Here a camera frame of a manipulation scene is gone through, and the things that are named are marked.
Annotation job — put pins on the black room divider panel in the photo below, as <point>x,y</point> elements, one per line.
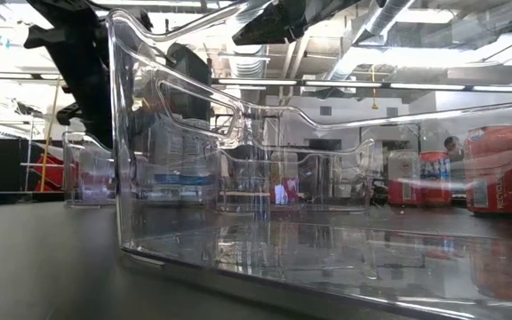
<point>194,75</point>

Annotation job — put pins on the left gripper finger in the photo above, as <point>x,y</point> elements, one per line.
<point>70,114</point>
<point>93,89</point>

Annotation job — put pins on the metal rack cart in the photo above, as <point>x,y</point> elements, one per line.
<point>28,151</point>

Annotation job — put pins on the person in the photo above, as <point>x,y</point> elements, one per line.
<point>451,144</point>

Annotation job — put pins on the red bottle white cap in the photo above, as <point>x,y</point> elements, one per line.
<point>285,189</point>
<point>402,178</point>

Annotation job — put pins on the black divider panel row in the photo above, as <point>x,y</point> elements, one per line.
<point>2,164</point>

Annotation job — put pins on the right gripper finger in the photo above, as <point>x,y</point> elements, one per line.
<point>278,24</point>

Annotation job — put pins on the red storage bin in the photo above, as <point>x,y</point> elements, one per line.
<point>53,178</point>

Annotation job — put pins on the red Fanta soda can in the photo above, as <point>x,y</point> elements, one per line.
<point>436,178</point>
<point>493,169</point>

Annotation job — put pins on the red and white soda can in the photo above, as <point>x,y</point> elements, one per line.
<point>96,178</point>

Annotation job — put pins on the black table mat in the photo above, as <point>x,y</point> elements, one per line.
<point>38,266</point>

